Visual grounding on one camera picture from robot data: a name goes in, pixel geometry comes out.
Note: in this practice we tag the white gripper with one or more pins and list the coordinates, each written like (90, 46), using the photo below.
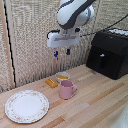
(63, 38)

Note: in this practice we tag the pink mug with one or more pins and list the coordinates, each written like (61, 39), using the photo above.
(67, 89)

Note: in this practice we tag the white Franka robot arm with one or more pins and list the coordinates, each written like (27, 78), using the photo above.
(74, 13)

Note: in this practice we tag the small bowl with yellow contents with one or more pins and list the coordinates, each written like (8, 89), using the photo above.
(62, 77)

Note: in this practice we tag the yellow block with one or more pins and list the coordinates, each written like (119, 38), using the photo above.
(51, 82)

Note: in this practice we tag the black box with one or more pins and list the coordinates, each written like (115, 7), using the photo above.
(109, 55)

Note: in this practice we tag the white device on box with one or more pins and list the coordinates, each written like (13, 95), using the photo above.
(120, 32)

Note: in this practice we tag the white floral-rimmed plate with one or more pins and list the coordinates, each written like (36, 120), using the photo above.
(26, 106)

